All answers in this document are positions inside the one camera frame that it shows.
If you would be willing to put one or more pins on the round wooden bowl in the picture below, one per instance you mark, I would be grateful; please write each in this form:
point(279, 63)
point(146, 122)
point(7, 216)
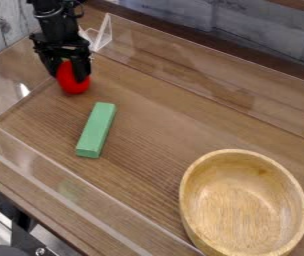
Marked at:
point(242, 205)

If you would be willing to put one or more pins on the black metal table bracket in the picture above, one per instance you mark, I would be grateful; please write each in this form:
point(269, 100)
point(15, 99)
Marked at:
point(26, 242)

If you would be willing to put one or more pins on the clear acrylic enclosure walls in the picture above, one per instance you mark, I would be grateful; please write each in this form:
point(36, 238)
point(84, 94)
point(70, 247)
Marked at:
point(187, 100)

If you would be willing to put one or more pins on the red plush strawberry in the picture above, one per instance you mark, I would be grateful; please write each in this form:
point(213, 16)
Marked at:
point(67, 80)

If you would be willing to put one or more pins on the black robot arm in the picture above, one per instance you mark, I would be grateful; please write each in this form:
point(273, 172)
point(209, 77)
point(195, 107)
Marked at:
point(56, 5)

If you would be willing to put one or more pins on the green rectangular block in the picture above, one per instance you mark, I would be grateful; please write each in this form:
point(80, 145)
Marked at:
point(95, 131)

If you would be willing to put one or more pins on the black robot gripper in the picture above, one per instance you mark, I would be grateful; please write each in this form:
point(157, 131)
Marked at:
point(58, 42)

